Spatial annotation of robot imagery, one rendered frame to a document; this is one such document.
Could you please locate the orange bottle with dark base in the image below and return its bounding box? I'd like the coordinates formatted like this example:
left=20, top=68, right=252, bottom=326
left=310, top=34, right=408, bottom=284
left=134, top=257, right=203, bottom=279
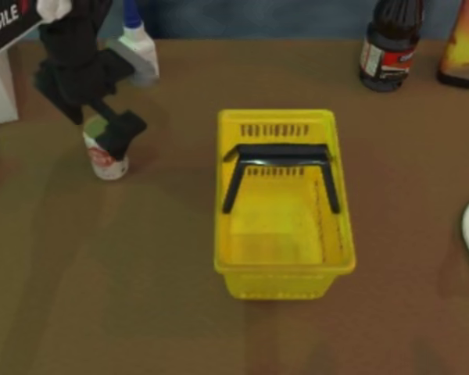
left=436, top=0, right=469, bottom=91

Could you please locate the white spray bottle, blue top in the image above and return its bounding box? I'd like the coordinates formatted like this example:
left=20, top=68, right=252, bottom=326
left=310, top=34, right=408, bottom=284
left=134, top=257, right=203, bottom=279
left=123, top=0, right=161, bottom=79

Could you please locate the yellow slotted basket, black handle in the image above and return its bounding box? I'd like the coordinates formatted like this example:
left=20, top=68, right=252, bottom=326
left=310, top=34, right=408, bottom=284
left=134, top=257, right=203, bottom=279
left=213, top=109, right=357, bottom=302

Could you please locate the small white red cup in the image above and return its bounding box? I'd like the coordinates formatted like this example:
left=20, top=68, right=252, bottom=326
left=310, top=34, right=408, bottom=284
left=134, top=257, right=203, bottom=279
left=82, top=118, right=131, bottom=181

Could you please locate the dark sauce bottle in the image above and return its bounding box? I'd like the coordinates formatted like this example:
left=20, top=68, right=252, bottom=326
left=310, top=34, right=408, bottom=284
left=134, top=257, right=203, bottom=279
left=358, top=0, right=425, bottom=93

